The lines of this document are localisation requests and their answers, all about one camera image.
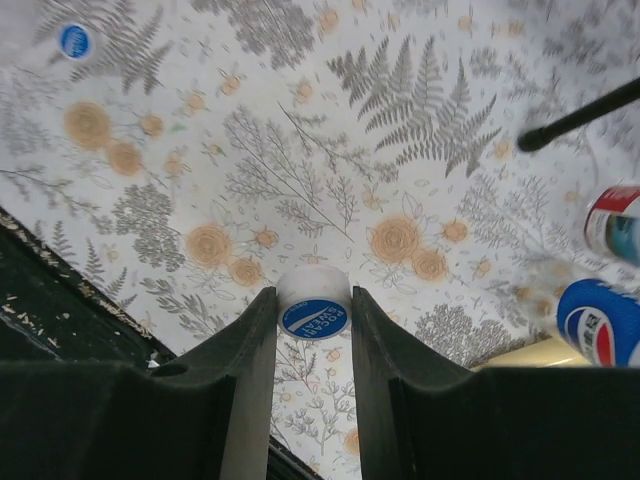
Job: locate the Pepsi label clear bottle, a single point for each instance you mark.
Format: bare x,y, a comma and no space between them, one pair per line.
601,322

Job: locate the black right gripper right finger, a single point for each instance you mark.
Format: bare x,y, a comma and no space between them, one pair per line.
421,416

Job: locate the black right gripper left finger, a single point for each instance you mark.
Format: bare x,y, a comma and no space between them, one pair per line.
204,415

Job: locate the blue white cap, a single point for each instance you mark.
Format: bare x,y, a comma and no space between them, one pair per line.
76,42
314,302

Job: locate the red label clear bottle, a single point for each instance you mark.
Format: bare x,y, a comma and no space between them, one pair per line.
611,224

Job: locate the black music stand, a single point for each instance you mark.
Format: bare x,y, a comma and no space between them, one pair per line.
535,139

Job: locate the floral tablecloth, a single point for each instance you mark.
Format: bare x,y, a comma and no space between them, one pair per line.
207,147

